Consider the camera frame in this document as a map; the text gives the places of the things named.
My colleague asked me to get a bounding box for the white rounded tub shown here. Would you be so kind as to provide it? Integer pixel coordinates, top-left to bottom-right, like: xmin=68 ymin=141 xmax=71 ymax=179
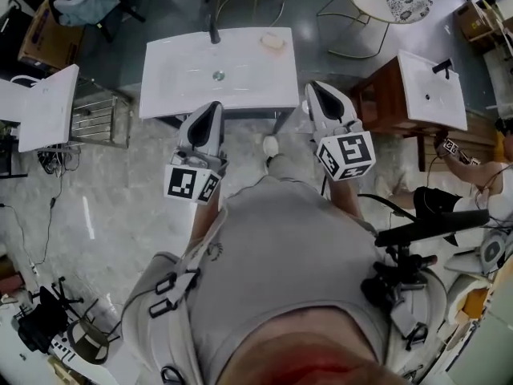
xmin=444 ymin=274 xmax=494 ymax=333

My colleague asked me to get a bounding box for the white toilet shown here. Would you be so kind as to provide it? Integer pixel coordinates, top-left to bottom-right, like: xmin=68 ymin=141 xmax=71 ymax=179
xmin=444 ymin=229 xmax=513 ymax=274

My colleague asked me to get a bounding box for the grey harness strap with clip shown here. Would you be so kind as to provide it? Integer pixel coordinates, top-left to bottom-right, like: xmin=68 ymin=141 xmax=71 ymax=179
xmin=388 ymin=294 xmax=430 ymax=351

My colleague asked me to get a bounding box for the thick black cable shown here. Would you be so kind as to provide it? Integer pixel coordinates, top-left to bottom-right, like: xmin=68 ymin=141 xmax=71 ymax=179
xmin=356 ymin=192 xmax=418 ymax=222

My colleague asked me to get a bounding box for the white table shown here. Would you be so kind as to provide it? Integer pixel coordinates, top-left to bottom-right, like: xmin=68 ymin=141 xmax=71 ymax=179
xmin=0 ymin=314 xmax=141 ymax=385

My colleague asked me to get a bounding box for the beige soap bar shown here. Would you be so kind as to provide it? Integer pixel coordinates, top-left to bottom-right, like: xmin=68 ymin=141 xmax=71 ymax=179
xmin=259 ymin=31 xmax=291 ymax=54

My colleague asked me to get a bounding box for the wooden slatted panel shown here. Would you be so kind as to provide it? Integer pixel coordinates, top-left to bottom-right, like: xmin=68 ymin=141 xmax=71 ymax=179
xmin=464 ymin=110 xmax=502 ymax=164

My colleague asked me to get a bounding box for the person's grey trouser leg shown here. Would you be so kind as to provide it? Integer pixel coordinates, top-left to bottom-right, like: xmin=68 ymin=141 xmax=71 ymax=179
xmin=265 ymin=152 xmax=309 ymax=184

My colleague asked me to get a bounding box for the person's chin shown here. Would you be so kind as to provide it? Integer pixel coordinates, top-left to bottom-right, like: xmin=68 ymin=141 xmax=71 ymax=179
xmin=218 ymin=306 xmax=406 ymax=385

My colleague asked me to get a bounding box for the white L-shaped countertop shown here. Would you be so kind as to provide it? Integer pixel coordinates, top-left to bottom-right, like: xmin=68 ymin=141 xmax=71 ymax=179
xmin=0 ymin=64 xmax=80 ymax=154

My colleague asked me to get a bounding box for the black angular faucet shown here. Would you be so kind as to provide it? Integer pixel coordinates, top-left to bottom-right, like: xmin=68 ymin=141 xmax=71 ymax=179
xmin=431 ymin=57 xmax=454 ymax=81

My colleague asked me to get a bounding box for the person's white shoe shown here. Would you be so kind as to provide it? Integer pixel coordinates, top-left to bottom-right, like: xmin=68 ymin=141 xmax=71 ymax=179
xmin=262 ymin=134 xmax=281 ymax=158

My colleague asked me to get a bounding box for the dark round stool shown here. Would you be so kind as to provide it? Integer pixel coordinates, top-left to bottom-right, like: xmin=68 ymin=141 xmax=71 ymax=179
xmin=66 ymin=298 xmax=121 ymax=367

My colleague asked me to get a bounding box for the long black floor cable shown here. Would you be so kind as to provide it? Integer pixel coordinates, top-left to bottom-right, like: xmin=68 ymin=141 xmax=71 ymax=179
xmin=0 ymin=174 xmax=65 ymax=272

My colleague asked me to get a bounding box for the steel bar rack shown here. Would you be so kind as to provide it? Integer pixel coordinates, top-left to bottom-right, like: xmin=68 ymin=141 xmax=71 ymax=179
xmin=70 ymin=76 xmax=134 ymax=150

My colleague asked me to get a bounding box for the tangle of black cables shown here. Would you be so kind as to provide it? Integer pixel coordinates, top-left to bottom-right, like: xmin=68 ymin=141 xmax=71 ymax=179
xmin=38 ymin=146 xmax=81 ymax=176

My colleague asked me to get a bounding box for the person's grey shirt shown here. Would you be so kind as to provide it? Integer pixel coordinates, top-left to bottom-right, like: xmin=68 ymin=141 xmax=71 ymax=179
xmin=119 ymin=174 xmax=448 ymax=385

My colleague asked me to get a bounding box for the black office chair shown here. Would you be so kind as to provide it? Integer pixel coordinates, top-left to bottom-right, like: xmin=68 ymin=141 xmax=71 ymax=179
xmin=15 ymin=277 xmax=85 ymax=355

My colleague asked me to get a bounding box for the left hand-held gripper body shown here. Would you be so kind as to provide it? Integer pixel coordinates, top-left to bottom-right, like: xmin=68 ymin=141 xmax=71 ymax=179
xmin=163 ymin=146 xmax=229 ymax=206

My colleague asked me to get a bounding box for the small open cardboard box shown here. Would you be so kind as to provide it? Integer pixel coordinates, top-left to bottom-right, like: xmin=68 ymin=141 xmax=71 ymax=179
xmin=454 ymin=0 xmax=506 ymax=44

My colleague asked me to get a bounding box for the brown cardboard box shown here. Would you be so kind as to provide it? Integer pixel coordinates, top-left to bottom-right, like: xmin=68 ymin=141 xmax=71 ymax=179
xmin=18 ymin=0 xmax=85 ymax=72

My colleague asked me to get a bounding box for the black sink faucet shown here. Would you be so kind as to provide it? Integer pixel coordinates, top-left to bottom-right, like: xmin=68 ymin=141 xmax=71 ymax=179
xmin=205 ymin=13 xmax=222 ymax=46

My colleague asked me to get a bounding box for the light blue cloth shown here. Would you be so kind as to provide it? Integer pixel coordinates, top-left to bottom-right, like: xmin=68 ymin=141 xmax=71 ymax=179
xmin=52 ymin=0 xmax=121 ymax=27

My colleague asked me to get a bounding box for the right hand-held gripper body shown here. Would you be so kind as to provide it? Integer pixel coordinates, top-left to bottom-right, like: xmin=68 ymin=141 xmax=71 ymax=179
xmin=311 ymin=119 xmax=377 ymax=182

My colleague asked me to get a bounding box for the orange cardboard box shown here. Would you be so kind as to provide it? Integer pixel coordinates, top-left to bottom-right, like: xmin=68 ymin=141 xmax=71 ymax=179
xmin=460 ymin=289 xmax=490 ymax=320

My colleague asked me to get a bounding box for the person's left forearm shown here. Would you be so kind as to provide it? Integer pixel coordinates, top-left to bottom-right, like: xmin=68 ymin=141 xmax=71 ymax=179
xmin=188 ymin=197 xmax=222 ymax=253

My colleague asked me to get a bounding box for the black flat mounted bar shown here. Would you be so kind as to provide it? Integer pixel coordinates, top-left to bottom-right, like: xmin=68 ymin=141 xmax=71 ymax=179
xmin=374 ymin=209 xmax=491 ymax=248

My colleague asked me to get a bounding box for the person's right forearm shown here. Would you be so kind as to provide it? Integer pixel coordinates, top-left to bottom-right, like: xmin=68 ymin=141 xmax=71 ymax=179
xmin=326 ymin=177 xmax=364 ymax=221

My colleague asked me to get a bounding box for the black chest-mounted rig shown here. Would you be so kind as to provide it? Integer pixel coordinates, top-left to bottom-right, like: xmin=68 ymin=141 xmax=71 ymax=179
xmin=360 ymin=245 xmax=440 ymax=308

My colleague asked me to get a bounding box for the grey harness strap with buckles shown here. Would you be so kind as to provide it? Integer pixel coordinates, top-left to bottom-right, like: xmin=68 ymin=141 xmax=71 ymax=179
xmin=148 ymin=210 xmax=228 ymax=319

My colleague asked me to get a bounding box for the brown wooden sink cabinet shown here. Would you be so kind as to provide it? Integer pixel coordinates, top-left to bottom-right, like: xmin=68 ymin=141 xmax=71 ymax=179
xmin=350 ymin=56 xmax=468 ymax=172

